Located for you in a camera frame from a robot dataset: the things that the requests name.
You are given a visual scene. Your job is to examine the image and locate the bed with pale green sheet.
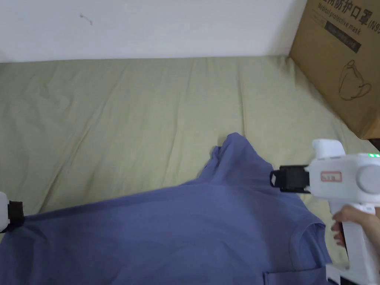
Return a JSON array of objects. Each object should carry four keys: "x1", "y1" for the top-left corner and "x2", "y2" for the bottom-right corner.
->
[{"x1": 0, "y1": 55, "x2": 380, "y2": 285}]

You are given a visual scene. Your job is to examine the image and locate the brown cardboard carton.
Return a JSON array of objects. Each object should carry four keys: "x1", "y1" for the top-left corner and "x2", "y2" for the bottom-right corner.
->
[{"x1": 289, "y1": 0, "x2": 380, "y2": 141}]

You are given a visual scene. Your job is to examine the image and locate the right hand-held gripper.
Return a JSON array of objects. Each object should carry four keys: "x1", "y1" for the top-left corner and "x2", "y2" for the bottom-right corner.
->
[{"x1": 269, "y1": 138, "x2": 380, "y2": 285}]

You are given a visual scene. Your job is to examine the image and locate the blue shirt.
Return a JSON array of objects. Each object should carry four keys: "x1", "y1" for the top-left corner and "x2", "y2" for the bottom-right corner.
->
[{"x1": 0, "y1": 132, "x2": 333, "y2": 285}]

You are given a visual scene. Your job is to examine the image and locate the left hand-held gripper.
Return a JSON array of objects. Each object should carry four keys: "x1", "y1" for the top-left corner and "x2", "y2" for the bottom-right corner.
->
[{"x1": 0, "y1": 192, "x2": 25, "y2": 234}]

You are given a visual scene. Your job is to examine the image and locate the person's right hand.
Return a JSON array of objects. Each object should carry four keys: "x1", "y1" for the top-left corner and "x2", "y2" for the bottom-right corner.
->
[{"x1": 331, "y1": 204, "x2": 380, "y2": 246}]

